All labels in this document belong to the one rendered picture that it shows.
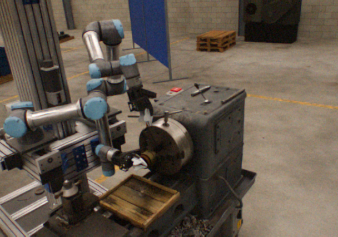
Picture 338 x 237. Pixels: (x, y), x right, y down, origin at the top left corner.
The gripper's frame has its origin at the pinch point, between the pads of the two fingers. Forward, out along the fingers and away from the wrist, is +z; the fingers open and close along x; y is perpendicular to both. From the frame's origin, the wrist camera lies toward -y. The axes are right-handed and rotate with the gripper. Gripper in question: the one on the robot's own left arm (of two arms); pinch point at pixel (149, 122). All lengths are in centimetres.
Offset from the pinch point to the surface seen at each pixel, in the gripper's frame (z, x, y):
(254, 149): 120, -60, -218
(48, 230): 33, -34, 54
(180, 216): 61, -5, -7
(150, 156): 19.3, -7.4, 0.0
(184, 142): 18.5, 4.5, -16.2
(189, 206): 61, -5, -17
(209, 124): 14.2, 13.4, -30.9
